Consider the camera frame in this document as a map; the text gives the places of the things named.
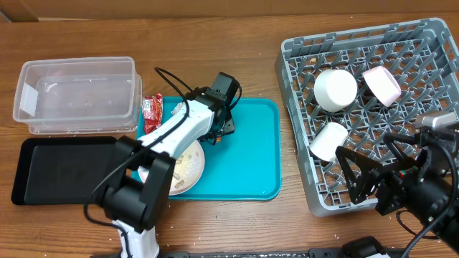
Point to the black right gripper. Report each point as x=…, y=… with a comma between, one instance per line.
x=405, y=181

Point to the teal plastic tray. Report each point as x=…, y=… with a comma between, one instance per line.
x=246, y=165

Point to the white tissue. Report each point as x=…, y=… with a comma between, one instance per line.
x=176, y=107

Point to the white bowl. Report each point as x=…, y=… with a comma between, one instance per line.
x=334, y=90

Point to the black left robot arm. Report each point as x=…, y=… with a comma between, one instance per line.
x=135, y=192

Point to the red snack wrapper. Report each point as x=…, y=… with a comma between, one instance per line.
x=152, y=109

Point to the clear plastic bin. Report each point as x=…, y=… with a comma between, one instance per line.
x=78, y=96

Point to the black waste tray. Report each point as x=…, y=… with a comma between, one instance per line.
x=60, y=170

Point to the large white plate with peanuts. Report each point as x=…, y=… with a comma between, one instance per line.
x=188, y=169

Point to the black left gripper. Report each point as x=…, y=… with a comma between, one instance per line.
x=228, y=127

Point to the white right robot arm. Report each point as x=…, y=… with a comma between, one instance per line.
x=445, y=225

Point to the white paper cup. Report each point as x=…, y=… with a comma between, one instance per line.
x=326, y=142

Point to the grey dishwasher rack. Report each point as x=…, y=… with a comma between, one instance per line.
x=423, y=58

